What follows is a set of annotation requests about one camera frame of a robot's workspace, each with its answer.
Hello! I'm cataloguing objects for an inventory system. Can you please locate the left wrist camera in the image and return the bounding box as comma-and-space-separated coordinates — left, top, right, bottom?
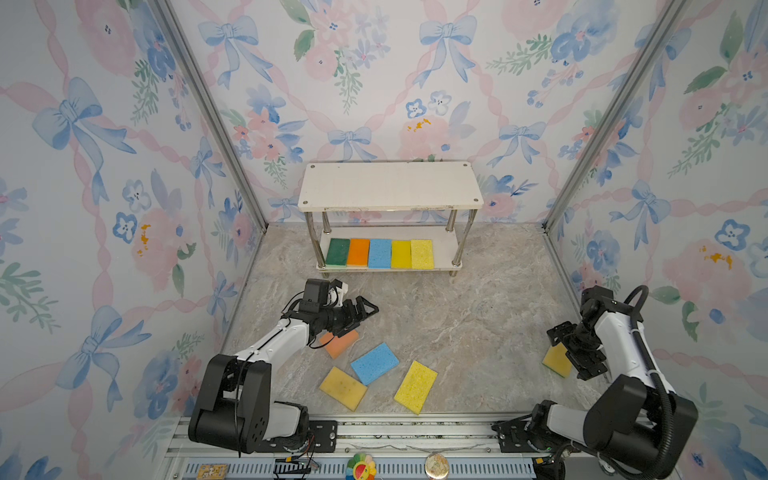
328, 280, 349, 307

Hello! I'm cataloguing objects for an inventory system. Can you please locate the green scrub sponge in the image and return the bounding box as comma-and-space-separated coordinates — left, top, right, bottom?
325, 238, 351, 268

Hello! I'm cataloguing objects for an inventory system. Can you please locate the white two-tier shelf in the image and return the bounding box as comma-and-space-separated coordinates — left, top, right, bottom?
298, 161, 483, 276

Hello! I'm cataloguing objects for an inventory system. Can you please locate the yellow orange sponge bottom left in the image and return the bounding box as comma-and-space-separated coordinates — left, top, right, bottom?
319, 367, 367, 411

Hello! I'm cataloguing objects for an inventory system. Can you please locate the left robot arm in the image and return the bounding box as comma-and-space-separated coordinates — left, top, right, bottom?
188, 279, 379, 454

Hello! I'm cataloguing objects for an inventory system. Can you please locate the blue sponge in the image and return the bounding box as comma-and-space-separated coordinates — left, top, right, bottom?
351, 343, 399, 386
367, 239, 392, 269

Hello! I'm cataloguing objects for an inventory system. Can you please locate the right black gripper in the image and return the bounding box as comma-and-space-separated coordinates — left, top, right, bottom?
547, 319, 605, 377

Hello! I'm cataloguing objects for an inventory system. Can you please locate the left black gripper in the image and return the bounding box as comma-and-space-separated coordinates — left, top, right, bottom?
319, 295, 377, 337

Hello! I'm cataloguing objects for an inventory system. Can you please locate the round gold badge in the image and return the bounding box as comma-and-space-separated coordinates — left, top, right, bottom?
424, 453, 450, 480

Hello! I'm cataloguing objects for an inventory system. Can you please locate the small yellow patterned card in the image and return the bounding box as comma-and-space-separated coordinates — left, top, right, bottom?
195, 463, 229, 480

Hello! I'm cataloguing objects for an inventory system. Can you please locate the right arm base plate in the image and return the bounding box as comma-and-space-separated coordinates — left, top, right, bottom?
491, 415, 581, 460

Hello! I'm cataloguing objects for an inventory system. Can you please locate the peach pink sponge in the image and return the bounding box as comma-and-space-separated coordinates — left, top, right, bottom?
320, 330, 359, 360

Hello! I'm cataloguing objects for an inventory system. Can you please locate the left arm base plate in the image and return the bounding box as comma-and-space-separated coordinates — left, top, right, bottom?
255, 420, 338, 455

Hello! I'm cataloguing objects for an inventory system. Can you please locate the colourful round toy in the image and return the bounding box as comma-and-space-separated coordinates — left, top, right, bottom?
345, 453, 377, 480

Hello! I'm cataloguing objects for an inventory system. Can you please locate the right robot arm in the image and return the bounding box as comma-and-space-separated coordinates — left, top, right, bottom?
525, 285, 699, 479

